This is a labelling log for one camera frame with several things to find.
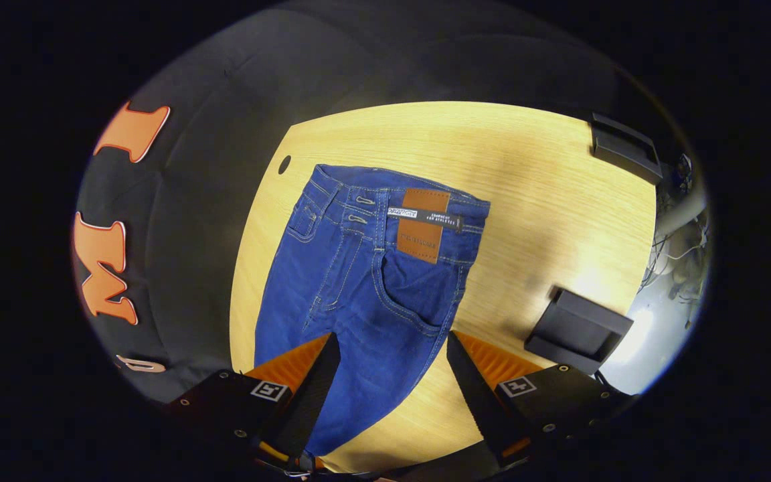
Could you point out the grey metal pole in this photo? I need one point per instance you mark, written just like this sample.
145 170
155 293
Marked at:
683 214

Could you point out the blue denim jeans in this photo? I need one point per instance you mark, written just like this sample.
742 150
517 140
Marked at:
359 294

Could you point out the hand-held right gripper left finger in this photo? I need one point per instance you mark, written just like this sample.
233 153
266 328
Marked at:
308 402

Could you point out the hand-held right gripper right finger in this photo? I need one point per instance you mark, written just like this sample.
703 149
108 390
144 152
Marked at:
479 402

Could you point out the black backdrop cloth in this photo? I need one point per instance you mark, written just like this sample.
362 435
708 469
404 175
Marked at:
191 201

